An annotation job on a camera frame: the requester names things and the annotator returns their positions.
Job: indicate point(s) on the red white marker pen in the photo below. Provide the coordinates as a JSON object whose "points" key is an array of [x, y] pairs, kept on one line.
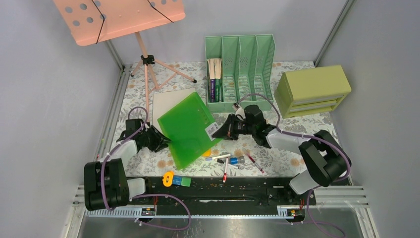
{"points": [[225, 170]]}

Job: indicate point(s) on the green file organizer rack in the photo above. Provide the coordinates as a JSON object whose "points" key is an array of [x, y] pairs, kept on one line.
{"points": [[246, 70]]}

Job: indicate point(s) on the yellow grey eraser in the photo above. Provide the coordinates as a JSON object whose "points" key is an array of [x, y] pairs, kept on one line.
{"points": [[207, 153]]}

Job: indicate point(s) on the purple paperback book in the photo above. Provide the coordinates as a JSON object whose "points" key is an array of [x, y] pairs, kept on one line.
{"points": [[211, 68]]}

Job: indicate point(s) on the treehouse paperback book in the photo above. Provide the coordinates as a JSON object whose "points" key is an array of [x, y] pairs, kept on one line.
{"points": [[218, 78]]}

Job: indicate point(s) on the olive green drawer box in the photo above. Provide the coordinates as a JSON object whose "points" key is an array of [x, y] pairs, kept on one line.
{"points": [[311, 91]]}

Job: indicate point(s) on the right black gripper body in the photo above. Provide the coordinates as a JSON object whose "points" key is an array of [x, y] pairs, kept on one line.
{"points": [[241, 127]]}

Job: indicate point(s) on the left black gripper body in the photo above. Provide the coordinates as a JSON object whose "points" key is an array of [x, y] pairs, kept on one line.
{"points": [[150, 138]]}

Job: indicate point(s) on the blue grey glue stick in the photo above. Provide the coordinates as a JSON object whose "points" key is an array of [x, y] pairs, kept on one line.
{"points": [[237, 160]]}

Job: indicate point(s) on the aluminium frame rail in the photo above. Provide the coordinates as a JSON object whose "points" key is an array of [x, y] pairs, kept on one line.
{"points": [[104, 129]]}

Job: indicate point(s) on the beige notebook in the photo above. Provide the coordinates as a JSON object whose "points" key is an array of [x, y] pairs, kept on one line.
{"points": [[163, 102]]}

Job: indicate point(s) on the pink music stand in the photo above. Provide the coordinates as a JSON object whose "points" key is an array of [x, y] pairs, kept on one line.
{"points": [[94, 21]]}

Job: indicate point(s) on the green plastic folder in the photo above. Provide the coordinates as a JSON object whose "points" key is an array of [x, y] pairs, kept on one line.
{"points": [[190, 126]]}

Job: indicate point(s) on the yellow blue green toy block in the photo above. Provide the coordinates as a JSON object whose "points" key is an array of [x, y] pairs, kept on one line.
{"points": [[169, 179]]}

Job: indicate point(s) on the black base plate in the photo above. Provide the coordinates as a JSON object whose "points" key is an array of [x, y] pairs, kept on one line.
{"points": [[255, 197]]}

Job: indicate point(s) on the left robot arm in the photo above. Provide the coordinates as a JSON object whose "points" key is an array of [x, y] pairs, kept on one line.
{"points": [[105, 181]]}

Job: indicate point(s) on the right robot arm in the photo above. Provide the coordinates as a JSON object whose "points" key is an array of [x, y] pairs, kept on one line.
{"points": [[325, 160]]}

